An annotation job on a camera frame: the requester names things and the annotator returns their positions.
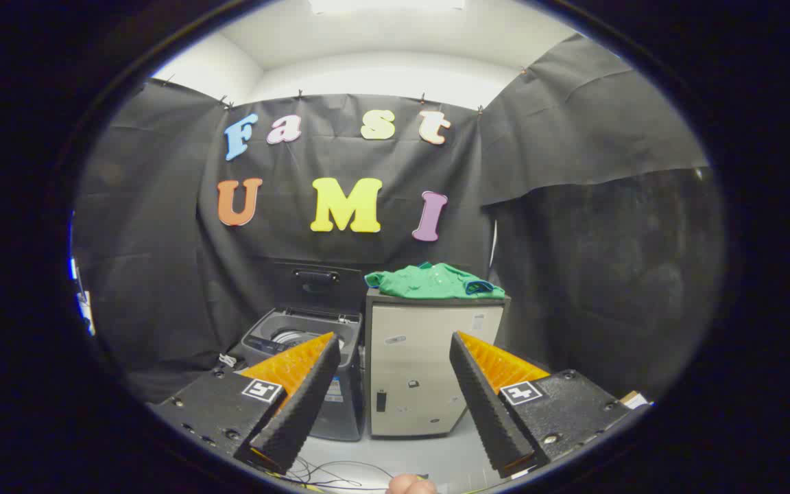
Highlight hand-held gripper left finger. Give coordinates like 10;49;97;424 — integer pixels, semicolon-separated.
150;332;342;475

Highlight dark washing machine lid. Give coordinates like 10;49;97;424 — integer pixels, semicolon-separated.
272;261;367;316

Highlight black backdrop cloth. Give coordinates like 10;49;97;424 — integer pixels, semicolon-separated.
73;34;723;405

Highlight beige cabinet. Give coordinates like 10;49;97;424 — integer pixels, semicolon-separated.
366;288;511;438

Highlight grey washing machine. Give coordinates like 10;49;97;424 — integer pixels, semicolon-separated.
241;307;366;441

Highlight white and blue object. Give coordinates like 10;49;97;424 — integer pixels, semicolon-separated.
69;254;97;337

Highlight thin floor cables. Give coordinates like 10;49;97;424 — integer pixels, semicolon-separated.
265;458;430;492

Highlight green polo shirt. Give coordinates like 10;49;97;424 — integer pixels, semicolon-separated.
365;262;506;300

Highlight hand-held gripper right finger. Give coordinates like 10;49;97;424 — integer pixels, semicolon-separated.
448;331;643;479

